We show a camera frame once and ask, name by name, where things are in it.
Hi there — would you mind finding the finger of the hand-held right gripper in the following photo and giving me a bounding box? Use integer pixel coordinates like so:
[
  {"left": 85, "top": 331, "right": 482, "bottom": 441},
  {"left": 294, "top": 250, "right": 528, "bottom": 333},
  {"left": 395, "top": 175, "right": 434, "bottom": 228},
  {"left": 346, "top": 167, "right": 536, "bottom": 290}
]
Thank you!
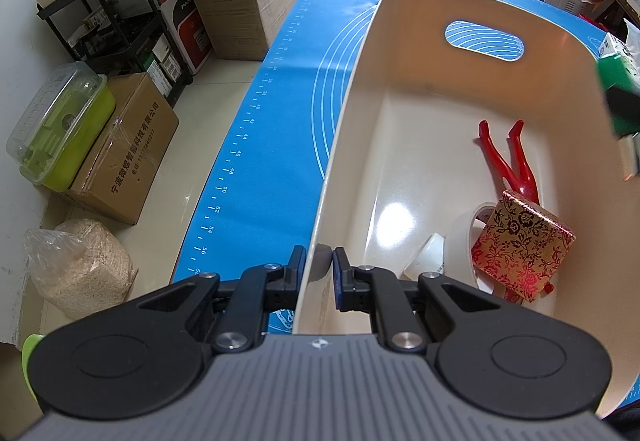
[{"left": 606, "top": 88, "right": 640, "bottom": 139}]

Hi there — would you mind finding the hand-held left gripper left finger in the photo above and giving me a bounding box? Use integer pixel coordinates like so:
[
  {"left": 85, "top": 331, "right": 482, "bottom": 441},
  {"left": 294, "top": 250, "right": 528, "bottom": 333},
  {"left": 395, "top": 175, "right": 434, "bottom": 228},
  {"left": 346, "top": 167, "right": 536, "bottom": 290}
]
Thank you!
[{"left": 137, "top": 245, "right": 308, "bottom": 356}]

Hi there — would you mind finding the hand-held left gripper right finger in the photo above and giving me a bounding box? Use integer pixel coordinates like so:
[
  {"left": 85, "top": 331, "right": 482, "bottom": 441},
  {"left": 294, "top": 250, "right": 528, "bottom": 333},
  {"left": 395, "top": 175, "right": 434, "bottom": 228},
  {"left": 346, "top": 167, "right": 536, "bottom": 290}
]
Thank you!
[{"left": 332, "top": 246, "right": 501, "bottom": 353}]

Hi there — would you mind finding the white pill bottle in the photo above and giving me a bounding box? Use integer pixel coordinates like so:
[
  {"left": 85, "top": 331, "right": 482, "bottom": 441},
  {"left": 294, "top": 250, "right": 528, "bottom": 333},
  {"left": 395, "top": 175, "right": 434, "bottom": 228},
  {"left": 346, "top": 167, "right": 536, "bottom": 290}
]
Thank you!
[{"left": 402, "top": 232, "right": 447, "bottom": 282}]

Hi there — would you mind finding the white tape roll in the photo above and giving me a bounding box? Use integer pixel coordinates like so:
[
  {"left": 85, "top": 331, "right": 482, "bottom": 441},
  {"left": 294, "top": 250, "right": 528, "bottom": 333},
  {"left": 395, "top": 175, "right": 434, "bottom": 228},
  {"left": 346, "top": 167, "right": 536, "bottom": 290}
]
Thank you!
[{"left": 442, "top": 202, "right": 501, "bottom": 294}]

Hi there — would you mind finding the beige plastic storage bin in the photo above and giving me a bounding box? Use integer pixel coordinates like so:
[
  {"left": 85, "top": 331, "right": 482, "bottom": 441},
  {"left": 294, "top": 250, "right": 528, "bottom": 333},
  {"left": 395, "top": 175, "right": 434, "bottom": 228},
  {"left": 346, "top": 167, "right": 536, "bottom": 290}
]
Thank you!
[{"left": 292, "top": 0, "right": 640, "bottom": 417}]

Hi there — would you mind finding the red gold floral box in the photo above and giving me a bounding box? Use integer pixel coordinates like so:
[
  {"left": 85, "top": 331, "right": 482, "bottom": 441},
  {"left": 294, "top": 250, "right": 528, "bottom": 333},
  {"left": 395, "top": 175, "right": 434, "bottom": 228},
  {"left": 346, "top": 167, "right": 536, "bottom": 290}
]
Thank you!
[{"left": 471, "top": 189, "right": 576, "bottom": 304}]

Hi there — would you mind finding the white tissue box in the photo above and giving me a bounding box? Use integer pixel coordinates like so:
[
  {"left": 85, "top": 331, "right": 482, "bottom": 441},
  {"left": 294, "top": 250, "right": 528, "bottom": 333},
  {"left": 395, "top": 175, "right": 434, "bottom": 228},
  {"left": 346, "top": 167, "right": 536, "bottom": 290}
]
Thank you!
[{"left": 597, "top": 18, "right": 640, "bottom": 69}]

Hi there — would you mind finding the dark wooden bench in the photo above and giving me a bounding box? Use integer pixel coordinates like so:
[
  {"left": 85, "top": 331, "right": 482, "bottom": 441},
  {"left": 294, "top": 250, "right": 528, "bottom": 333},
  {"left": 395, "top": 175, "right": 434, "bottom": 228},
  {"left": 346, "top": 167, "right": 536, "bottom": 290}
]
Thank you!
[{"left": 582, "top": 0, "right": 640, "bottom": 36}]

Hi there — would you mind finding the blue silicone mat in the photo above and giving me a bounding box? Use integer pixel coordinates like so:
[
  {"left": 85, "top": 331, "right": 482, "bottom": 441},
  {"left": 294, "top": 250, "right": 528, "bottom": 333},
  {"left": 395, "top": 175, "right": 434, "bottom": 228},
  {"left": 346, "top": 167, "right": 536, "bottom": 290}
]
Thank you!
[{"left": 172, "top": 0, "right": 640, "bottom": 427}]

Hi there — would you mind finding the brown taped cardboard box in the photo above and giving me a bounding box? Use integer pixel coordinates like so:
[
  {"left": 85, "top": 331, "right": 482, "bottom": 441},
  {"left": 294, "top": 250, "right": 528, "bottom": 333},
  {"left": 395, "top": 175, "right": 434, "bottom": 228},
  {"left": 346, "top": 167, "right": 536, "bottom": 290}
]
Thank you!
[{"left": 67, "top": 72, "right": 180, "bottom": 226}]

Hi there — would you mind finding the clear bag of granules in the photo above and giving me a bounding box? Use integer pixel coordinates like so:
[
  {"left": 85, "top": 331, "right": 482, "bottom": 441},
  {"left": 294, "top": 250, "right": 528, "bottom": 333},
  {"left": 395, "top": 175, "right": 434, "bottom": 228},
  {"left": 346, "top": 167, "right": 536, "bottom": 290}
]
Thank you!
[{"left": 24, "top": 218, "right": 138, "bottom": 321}]

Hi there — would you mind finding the green container with clear lid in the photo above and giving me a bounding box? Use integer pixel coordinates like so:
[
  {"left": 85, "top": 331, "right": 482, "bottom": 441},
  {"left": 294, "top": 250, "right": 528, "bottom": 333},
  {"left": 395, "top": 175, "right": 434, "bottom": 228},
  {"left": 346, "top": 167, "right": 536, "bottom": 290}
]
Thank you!
[{"left": 6, "top": 61, "right": 117, "bottom": 192}]

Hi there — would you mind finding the red white appliance box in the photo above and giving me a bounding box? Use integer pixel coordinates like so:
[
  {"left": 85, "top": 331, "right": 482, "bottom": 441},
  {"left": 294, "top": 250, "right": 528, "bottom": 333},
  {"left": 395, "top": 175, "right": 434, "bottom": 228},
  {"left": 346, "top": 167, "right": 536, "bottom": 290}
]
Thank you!
[{"left": 140, "top": 0, "right": 213, "bottom": 74}]

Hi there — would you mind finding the black metal cart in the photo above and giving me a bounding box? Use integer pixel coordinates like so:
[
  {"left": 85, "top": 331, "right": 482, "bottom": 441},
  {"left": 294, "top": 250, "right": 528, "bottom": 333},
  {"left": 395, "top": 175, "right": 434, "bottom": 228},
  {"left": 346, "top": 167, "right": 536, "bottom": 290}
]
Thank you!
[{"left": 36, "top": 0, "right": 193, "bottom": 94}]

